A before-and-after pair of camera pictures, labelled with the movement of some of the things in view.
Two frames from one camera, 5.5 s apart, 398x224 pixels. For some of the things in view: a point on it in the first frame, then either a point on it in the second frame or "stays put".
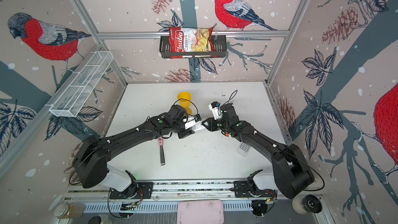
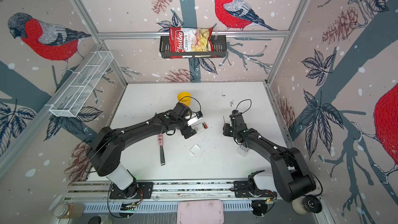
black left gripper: [186, 134] stays put
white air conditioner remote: [198, 127] stays put
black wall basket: [219, 48] stays put
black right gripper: [211, 123] → [225, 127]
